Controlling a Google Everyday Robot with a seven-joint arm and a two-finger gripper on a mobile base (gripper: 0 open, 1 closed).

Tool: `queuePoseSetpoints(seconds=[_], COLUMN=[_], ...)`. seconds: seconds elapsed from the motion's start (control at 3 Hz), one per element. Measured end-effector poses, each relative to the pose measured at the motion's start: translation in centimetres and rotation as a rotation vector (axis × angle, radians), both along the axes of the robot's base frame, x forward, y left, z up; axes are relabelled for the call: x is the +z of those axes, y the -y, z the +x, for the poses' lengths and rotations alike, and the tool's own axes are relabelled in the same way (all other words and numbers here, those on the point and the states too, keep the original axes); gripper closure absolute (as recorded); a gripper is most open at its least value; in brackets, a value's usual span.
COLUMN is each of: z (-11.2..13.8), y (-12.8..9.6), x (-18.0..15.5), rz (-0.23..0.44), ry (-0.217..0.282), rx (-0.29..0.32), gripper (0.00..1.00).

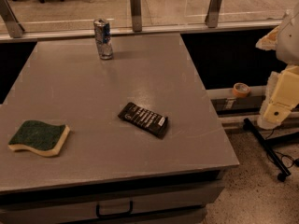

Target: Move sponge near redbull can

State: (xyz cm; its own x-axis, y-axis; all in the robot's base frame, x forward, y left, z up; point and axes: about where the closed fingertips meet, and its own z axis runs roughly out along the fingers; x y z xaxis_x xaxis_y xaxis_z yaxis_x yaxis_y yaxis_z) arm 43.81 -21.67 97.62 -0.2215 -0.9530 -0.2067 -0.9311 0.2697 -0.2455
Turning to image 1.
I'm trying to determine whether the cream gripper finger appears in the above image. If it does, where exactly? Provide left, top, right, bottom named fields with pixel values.
left=257, top=65, right=299, bottom=130
left=255, top=26, right=279, bottom=50

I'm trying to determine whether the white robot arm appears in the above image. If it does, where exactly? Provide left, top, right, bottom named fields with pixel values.
left=256, top=4, right=299, bottom=130

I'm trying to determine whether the silver blue redbull can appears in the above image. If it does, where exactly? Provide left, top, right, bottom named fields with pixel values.
left=93, top=19, right=113, bottom=60

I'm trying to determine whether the green and yellow sponge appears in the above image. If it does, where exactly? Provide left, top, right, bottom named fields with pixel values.
left=8, top=120, right=70, bottom=157

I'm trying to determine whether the orange tape roll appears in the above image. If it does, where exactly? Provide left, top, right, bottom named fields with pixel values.
left=233, top=82, right=250, bottom=98

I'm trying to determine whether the black snack bar wrapper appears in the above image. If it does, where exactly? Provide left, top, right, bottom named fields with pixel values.
left=118, top=102, right=168, bottom=139

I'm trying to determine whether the grey cabinet drawer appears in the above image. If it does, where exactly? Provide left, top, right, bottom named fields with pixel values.
left=0, top=180, right=224, bottom=224

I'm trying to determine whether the glass barrier panel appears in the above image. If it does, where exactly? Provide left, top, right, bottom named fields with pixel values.
left=7, top=0, right=299, bottom=33

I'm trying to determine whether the right metal glass bracket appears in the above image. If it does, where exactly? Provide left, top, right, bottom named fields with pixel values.
left=205, top=0, right=222, bottom=28

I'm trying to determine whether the metal glass bracket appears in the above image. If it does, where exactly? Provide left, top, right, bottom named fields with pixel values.
left=130, top=0, right=142, bottom=32
left=205, top=0, right=222, bottom=28
left=0, top=0, right=24, bottom=38

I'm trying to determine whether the middle metal glass bracket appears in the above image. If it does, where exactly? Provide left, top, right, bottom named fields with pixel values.
left=130, top=0, right=142, bottom=32

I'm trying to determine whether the black drawer handle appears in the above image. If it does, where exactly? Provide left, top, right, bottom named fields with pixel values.
left=95, top=201, right=134, bottom=219

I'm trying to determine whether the left metal glass bracket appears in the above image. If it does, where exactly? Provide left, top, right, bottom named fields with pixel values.
left=0, top=0, right=24, bottom=38

